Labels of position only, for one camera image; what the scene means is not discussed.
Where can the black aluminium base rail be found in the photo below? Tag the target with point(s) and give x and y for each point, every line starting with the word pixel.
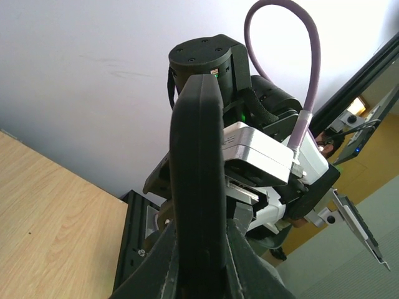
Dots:
pixel 140 233

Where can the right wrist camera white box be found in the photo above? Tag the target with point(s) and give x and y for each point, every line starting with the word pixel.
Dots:
pixel 256 160

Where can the black frame post right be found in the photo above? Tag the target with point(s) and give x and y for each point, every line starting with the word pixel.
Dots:
pixel 355 86

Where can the background monitor on arm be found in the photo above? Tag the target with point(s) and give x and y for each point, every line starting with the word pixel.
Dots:
pixel 368 160

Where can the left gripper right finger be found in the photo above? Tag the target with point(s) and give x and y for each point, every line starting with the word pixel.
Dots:
pixel 247 276

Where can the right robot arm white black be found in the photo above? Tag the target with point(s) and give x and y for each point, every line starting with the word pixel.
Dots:
pixel 227 60

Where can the black phone case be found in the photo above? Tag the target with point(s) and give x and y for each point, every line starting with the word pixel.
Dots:
pixel 197 186

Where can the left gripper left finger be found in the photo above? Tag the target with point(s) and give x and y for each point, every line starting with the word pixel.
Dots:
pixel 159 274

